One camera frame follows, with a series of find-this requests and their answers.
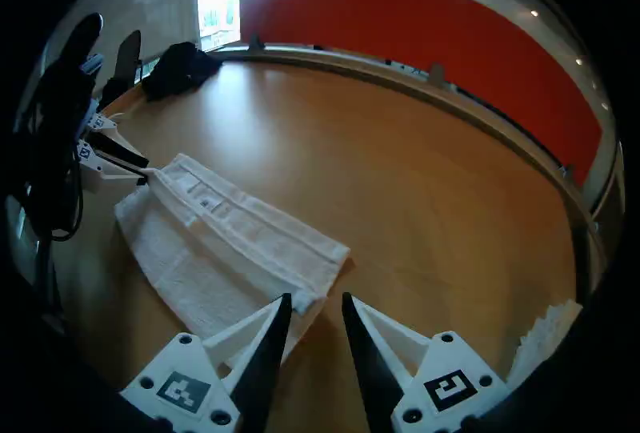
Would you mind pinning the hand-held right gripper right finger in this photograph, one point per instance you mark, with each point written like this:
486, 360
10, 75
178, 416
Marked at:
450, 358

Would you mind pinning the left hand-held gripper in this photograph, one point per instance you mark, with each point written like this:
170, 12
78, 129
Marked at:
52, 118

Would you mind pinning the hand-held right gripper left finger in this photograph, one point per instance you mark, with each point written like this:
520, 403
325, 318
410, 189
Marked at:
187, 363

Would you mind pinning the white towel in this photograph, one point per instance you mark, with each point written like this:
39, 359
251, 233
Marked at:
210, 248

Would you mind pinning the stack of white towels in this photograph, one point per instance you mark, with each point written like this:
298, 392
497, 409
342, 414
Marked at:
542, 335

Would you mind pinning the heap of black towels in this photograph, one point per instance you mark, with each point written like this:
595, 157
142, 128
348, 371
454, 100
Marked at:
177, 70

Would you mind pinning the red desk screen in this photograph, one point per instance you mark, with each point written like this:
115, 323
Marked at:
425, 48

